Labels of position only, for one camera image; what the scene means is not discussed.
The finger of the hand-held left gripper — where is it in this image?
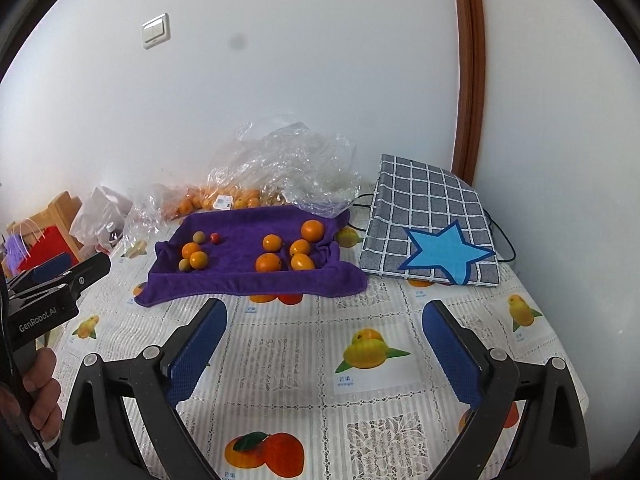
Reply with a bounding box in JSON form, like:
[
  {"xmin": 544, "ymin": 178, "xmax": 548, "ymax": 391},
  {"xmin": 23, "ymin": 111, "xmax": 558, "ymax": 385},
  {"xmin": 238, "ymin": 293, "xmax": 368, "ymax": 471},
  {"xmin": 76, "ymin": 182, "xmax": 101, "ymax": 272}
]
[
  {"xmin": 7, "ymin": 253, "xmax": 112, "ymax": 307},
  {"xmin": 10, "ymin": 253, "xmax": 73, "ymax": 286}
]

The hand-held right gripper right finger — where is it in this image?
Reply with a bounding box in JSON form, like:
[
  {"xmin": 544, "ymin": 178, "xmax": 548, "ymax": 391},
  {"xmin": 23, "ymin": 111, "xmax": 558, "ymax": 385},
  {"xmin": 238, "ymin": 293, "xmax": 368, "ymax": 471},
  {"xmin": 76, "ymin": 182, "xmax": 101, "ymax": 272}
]
[{"xmin": 421, "ymin": 300, "xmax": 592, "ymax": 480}]

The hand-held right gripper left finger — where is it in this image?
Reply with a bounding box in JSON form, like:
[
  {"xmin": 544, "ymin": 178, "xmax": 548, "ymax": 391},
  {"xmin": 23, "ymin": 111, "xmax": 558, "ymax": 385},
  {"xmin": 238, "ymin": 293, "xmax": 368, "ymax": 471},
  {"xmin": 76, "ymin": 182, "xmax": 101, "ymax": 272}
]
[{"xmin": 57, "ymin": 297, "xmax": 228, "ymax": 480}]

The purple towel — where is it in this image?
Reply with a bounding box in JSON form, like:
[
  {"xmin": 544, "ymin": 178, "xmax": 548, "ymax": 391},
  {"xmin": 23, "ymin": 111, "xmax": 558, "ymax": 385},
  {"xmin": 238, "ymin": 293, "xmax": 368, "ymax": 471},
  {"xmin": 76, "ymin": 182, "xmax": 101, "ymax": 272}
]
[{"xmin": 134, "ymin": 206, "xmax": 368, "ymax": 308}]

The person's left hand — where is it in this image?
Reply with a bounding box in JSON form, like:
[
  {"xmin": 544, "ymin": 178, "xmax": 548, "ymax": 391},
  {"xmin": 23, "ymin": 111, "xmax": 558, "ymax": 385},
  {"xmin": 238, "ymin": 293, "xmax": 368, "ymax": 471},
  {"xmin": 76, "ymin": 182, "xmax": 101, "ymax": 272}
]
[{"xmin": 22, "ymin": 347, "xmax": 64, "ymax": 443}]

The red paper bag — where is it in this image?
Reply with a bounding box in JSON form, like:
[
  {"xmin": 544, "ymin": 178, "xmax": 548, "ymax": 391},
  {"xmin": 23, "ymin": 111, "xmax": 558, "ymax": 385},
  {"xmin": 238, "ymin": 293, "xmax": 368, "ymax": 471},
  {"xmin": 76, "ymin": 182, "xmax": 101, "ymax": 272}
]
[{"xmin": 10, "ymin": 217, "xmax": 81, "ymax": 276}]

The purple fringed item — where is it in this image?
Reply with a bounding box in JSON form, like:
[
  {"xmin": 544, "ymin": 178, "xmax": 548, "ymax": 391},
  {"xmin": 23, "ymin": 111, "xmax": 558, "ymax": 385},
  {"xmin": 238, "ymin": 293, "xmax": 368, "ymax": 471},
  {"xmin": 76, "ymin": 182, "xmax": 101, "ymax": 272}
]
[{"xmin": 2, "ymin": 237, "xmax": 33, "ymax": 278}]

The cardboard box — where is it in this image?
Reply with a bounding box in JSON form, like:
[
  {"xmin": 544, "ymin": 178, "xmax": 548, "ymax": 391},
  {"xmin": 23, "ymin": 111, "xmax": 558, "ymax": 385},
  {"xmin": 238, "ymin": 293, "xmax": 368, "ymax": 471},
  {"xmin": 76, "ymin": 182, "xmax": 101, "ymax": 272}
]
[{"xmin": 7, "ymin": 191, "xmax": 83, "ymax": 251}]

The white plastic bag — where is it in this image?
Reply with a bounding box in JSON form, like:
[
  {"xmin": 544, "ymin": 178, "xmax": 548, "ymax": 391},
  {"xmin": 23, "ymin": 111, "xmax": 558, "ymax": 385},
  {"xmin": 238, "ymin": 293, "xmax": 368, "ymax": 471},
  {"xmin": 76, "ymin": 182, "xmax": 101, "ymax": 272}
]
[{"xmin": 69, "ymin": 186, "xmax": 133, "ymax": 253}]

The small clear plastic bag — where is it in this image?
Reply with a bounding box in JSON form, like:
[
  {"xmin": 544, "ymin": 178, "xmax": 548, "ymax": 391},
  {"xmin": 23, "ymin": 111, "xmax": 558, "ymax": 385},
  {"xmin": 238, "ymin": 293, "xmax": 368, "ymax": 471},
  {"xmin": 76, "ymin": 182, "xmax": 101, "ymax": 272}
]
[{"xmin": 122, "ymin": 183, "xmax": 186, "ymax": 256}]

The fruit-print lace tablecloth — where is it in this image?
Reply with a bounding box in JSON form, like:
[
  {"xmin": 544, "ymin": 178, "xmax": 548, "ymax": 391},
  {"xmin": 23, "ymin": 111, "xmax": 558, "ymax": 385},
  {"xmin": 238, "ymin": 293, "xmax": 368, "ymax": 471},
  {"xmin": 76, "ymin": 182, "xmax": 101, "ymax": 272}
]
[{"xmin": 47, "ymin": 185, "xmax": 588, "ymax": 480}]

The grey checked star cushion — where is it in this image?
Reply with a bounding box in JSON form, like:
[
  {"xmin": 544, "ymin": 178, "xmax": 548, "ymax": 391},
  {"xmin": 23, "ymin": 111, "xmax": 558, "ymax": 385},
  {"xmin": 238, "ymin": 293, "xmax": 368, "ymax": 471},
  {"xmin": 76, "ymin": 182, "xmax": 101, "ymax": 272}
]
[{"xmin": 357, "ymin": 154, "xmax": 501, "ymax": 287}]

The pile of bagged oranges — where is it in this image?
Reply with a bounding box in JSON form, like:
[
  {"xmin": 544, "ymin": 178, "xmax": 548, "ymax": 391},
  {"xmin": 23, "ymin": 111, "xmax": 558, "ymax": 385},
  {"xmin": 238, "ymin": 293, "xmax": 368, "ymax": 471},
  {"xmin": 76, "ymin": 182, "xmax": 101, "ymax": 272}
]
[{"xmin": 175, "ymin": 186, "xmax": 263, "ymax": 218}]

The large clear plastic bag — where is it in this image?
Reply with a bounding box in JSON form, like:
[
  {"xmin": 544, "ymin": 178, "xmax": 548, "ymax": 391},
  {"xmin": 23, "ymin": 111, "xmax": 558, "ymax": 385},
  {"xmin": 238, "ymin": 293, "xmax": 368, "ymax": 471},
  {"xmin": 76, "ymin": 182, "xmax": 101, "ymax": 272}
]
[{"xmin": 207, "ymin": 121, "xmax": 361, "ymax": 218}]

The black cable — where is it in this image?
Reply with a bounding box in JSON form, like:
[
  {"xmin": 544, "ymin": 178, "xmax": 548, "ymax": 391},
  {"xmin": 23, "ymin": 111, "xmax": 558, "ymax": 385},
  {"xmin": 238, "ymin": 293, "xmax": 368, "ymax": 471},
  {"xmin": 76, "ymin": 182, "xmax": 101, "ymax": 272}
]
[{"xmin": 350, "ymin": 191, "xmax": 516, "ymax": 264}]

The white light switch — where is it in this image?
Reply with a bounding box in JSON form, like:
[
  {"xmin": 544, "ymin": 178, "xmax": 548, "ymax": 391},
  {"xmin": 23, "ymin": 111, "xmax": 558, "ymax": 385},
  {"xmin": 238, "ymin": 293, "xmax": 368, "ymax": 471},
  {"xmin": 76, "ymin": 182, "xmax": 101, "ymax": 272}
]
[{"xmin": 142, "ymin": 12, "xmax": 171, "ymax": 51}]

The brown wooden door frame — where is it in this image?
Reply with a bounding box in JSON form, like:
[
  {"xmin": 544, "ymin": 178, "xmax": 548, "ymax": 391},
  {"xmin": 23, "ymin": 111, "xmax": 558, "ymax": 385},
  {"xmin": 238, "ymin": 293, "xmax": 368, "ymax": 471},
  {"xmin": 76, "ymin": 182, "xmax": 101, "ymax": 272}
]
[{"xmin": 448, "ymin": 0, "xmax": 487, "ymax": 183}]

